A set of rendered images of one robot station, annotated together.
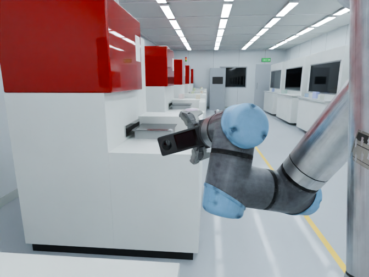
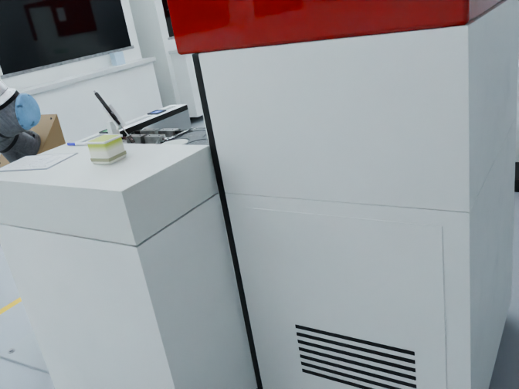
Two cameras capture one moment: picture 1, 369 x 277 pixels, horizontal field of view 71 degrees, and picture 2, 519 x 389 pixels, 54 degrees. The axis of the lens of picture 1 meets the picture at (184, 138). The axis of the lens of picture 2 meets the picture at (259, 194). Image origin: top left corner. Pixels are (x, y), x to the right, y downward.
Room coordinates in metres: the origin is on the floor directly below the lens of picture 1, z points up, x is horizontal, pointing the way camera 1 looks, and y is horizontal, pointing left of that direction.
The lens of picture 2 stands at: (1.30, 1.47, 1.34)
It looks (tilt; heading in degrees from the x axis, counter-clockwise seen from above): 21 degrees down; 210
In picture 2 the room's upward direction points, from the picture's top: 9 degrees counter-clockwise
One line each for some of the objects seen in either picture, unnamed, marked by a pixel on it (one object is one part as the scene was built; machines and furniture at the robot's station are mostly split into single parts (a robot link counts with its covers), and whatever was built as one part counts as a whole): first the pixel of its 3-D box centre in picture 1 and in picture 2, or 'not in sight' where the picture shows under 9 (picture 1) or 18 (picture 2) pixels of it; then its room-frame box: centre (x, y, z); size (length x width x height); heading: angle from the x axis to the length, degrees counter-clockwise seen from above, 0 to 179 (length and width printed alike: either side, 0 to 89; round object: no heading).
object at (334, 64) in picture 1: (333, 94); not in sight; (6.27, -3.55, 1.00); 1.80 x 1.08 x 2.00; 175
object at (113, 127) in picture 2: not in sight; (116, 126); (0.13, 0.34, 1.03); 0.06 x 0.04 x 0.13; 85
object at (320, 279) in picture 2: not in sight; (387, 262); (-0.24, 1.05, 0.41); 0.82 x 0.70 x 0.82; 175
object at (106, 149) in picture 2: not in sight; (106, 149); (0.26, 0.40, 1.00); 0.07 x 0.07 x 0.07; 89
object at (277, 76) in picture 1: (281, 89); not in sight; (10.66, -3.93, 1.00); 1.80 x 1.08 x 2.00; 175
